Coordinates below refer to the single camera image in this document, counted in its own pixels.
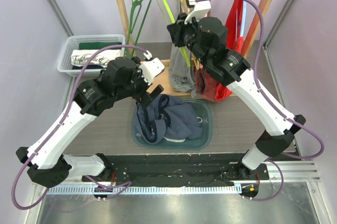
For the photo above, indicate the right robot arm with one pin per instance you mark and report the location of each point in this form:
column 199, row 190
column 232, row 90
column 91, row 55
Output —
column 206, row 39

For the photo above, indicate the white slotted cable duct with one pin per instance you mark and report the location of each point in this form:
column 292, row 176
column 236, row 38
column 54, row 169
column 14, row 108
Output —
column 87, row 189

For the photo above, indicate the grey tank top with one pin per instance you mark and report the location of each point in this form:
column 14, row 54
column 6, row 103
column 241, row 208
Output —
column 181, row 76

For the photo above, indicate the lime green hanger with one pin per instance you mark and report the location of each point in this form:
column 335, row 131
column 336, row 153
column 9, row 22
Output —
column 169, row 19

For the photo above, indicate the folded navy garment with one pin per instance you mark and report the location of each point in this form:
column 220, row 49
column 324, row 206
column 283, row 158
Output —
column 93, row 67

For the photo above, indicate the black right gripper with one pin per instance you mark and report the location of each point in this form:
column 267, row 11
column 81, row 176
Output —
column 174, row 31

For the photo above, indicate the yellow hanger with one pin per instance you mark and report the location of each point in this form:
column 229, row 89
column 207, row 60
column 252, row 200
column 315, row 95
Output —
column 183, row 8

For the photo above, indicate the red tank top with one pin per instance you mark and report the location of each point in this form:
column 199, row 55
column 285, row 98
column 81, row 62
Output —
column 234, row 41

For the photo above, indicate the teal plastic bin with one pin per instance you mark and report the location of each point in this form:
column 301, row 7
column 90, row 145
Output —
column 205, row 119

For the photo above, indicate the maroon tank top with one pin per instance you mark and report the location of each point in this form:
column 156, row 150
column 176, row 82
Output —
column 205, row 85

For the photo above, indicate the white tank top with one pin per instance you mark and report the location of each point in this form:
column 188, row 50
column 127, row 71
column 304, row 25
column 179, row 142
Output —
column 174, row 140

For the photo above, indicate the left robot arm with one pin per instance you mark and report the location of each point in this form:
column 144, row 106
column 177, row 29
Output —
column 122, row 78

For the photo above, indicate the light blue hanger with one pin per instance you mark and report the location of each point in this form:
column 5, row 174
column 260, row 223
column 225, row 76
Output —
column 243, row 20

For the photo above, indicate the white plastic basket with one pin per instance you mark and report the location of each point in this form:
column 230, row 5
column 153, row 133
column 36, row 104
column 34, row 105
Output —
column 80, row 42

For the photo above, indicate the navy blue tank top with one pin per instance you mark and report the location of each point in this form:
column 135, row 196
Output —
column 167, row 116

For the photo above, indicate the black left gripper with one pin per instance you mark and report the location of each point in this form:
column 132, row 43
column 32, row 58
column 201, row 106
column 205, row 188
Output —
column 145, row 99

